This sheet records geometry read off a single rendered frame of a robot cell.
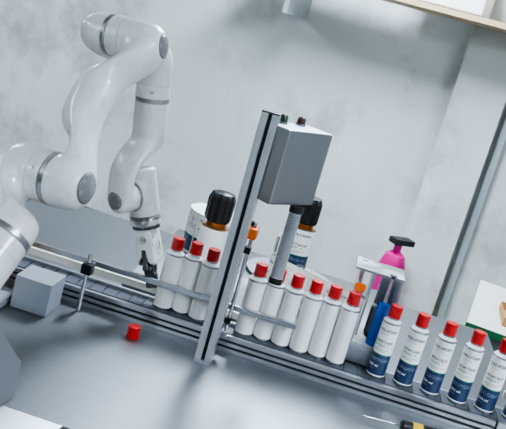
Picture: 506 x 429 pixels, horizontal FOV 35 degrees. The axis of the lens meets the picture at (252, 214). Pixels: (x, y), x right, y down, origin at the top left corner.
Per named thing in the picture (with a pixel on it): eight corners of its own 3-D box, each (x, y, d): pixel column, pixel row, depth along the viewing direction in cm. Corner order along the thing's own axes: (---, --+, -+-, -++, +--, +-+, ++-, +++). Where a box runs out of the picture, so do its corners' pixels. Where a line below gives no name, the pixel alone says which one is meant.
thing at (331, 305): (325, 353, 223) (347, 286, 219) (324, 361, 218) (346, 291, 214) (307, 348, 224) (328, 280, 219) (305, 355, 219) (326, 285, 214)
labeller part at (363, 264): (403, 272, 228) (404, 269, 228) (404, 283, 217) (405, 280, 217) (356, 258, 229) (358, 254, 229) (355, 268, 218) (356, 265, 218)
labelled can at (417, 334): (410, 381, 221) (434, 313, 216) (411, 390, 216) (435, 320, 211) (392, 375, 221) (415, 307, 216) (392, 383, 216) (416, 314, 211)
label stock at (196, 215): (243, 265, 279) (254, 226, 276) (188, 257, 272) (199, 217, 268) (227, 245, 297) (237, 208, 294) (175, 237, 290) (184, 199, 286)
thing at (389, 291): (377, 352, 234) (404, 271, 228) (377, 369, 222) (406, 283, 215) (331, 337, 236) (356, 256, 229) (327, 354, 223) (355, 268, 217)
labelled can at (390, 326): (383, 373, 221) (406, 305, 216) (383, 380, 216) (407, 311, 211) (365, 367, 222) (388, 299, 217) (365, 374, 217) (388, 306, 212)
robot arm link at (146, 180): (144, 219, 214) (167, 212, 221) (139, 169, 211) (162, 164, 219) (121, 217, 219) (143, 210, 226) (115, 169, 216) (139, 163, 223)
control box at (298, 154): (312, 206, 208) (333, 134, 203) (269, 205, 195) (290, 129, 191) (284, 192, 214) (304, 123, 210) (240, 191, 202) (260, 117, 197)
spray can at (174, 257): (173, 306, 226) (191, 238, 221) (167, 311, 221) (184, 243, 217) (156, 300, 228) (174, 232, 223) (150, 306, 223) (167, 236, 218)
